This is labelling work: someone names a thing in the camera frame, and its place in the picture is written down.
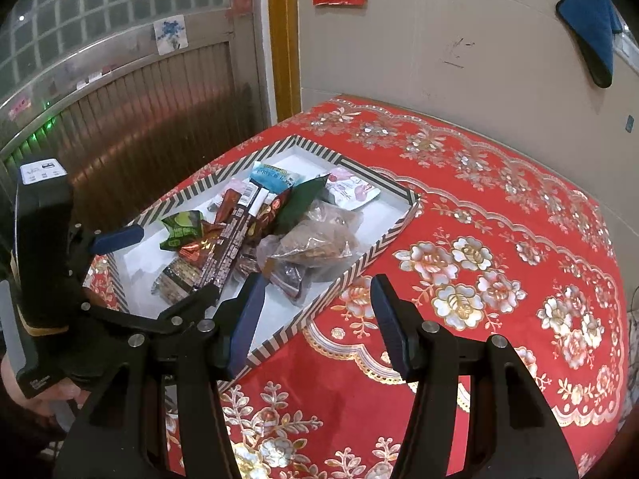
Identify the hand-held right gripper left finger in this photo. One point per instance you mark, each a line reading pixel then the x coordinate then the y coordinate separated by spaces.
pixel 244 319

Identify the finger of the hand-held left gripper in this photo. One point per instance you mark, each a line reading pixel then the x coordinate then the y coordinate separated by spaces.
pixel 150 323
pixel 117 239

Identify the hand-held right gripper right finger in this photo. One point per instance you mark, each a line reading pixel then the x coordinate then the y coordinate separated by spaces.
pixel 387 319

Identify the brown striped snack packet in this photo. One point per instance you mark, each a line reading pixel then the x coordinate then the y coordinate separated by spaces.
pixel 172 279

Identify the clear bag of dark snacks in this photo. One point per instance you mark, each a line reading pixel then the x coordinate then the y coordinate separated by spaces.
pixel 289 279

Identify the green black snack packet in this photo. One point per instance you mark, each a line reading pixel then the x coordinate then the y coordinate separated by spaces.
pixel 182 227

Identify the long dark snack bar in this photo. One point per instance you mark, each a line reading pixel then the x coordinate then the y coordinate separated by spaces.
pixel 229 244

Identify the red orange foil packet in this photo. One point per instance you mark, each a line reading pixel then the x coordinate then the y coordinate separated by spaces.
pixel 199 249

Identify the striped cardboard box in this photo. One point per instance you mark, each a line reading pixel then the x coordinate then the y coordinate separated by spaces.
pixel 379 227

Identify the red brown floral snack packet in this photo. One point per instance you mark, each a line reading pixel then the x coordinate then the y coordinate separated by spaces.
pixel 272 209

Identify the dark red snack packet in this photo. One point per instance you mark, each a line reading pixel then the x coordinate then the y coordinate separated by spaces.
pixel 227 204

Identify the dark green snack packet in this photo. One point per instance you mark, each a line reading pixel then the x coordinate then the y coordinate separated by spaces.
pixel 299 204

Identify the large white pink snack packet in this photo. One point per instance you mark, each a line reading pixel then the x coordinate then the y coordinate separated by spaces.
pixel 352 189

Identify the white blue snack packet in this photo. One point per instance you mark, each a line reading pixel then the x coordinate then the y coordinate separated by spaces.
pixel 272 175

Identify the person's left hand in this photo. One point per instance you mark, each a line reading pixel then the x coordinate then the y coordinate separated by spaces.
pixel 12 381

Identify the pink door sticker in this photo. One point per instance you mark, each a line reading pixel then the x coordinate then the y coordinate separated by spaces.
pixel 18 109

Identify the metal door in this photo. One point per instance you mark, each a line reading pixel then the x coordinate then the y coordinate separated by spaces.
pixel 150 110

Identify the red floral tablecloth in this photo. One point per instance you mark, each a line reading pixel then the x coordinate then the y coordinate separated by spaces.
pixel 499 219

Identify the blue flower sticker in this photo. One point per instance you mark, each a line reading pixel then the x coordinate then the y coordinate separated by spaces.
pixel 169 35

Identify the blue hanging cloth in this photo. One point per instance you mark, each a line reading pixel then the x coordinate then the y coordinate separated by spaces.
pixel 589 15

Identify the yellow door frame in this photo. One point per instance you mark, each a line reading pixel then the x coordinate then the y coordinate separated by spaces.
pixel 284 35

